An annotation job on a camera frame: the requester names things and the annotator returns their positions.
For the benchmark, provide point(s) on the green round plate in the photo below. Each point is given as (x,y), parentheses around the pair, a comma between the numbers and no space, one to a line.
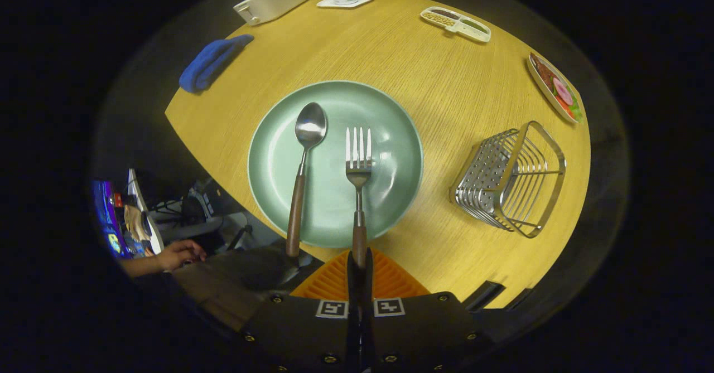
(390,183)

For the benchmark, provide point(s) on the white laptop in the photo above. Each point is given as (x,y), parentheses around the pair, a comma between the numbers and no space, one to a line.
(146,217)

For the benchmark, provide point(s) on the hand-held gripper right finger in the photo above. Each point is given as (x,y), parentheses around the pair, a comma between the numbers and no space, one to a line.
(418,328)

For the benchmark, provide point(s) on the computer monitor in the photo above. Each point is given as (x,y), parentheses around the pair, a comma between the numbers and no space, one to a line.
(106,217)

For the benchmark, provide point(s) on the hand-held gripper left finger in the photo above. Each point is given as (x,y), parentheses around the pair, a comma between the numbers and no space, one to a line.
(301,328)

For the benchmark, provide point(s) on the black bar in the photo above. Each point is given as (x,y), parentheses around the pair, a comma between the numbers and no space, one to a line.
(484,295)

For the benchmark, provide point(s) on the person's grey trousers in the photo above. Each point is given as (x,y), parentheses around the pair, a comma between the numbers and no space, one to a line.
(240,272)

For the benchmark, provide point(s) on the white toaster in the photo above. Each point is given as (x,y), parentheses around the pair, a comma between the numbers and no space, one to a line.
(276,4)

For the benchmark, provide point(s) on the white plate with food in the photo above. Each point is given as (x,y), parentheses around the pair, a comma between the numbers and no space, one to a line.
(558,88)

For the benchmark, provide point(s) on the blue cloth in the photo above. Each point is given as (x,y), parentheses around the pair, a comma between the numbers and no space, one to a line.
(209,63)

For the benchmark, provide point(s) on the white divided snack tray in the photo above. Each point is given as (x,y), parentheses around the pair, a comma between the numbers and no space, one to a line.
(458,25)

